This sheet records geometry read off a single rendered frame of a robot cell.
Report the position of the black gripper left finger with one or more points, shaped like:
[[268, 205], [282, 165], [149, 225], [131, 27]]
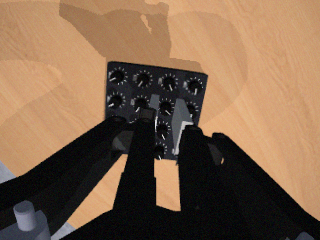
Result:
[[34, 206]]

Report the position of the black knob box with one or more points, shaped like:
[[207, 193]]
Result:
[[122, 92]]

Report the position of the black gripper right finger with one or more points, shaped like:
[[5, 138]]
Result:
[[269, 211]]

